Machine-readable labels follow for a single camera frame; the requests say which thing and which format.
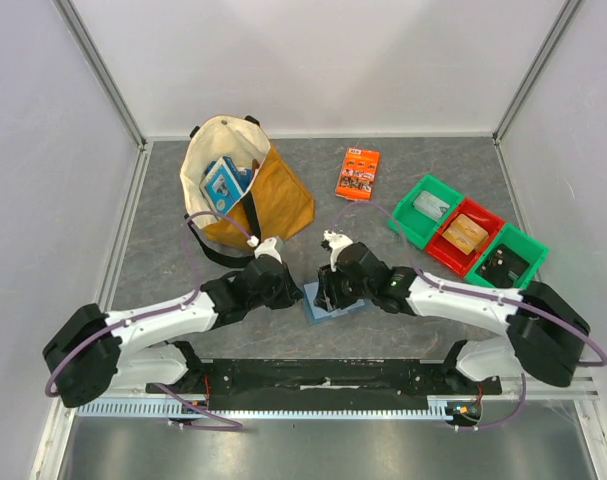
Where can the blue card holder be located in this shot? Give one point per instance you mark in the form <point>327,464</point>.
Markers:
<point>316,315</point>

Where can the tan tote bag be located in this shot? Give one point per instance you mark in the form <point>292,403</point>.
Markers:
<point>275,204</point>

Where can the green bin near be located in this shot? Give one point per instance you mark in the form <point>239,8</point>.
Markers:
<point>531,250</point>

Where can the orange screw box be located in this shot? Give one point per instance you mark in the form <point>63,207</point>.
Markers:
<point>357,176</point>

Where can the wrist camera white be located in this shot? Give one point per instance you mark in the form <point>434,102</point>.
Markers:
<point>271,246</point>
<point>335,243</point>

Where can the left aluminium frame post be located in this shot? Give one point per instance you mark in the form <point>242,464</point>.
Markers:
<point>91,53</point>

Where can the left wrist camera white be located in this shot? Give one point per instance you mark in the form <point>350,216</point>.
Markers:
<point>271,246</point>

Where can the silver cards in bin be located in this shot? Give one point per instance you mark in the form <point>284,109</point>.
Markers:
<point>430,205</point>

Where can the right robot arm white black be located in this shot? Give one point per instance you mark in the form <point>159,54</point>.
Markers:
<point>535,330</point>

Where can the gold cards in bin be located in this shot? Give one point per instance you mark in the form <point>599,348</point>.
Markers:
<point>465,234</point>

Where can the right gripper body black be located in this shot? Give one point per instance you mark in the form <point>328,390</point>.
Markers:
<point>327,288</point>

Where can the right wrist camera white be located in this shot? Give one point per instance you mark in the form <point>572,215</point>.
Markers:
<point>335,243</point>

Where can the right aluminium frame post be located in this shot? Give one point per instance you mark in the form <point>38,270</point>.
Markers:
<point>555,34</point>

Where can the slotted cable duct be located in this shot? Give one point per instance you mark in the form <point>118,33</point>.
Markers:
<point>158,408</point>

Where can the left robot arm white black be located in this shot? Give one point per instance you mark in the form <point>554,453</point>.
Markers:
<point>93,350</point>

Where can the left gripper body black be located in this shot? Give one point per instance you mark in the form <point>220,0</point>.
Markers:
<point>280,296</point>

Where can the aluminium frame post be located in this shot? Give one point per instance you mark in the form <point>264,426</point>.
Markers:
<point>91,53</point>
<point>555,34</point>

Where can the black cards in bin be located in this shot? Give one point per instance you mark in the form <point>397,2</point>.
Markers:
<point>503,267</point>

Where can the green bin far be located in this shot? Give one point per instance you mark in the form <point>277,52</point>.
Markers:
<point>417,228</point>

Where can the blue box in bag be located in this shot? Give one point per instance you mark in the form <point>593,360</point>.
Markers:
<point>223,184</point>

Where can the red bin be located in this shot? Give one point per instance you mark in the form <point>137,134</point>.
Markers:
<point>448,255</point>

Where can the green bin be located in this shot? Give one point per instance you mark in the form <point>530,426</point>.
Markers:
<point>531,250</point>
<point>417,228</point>

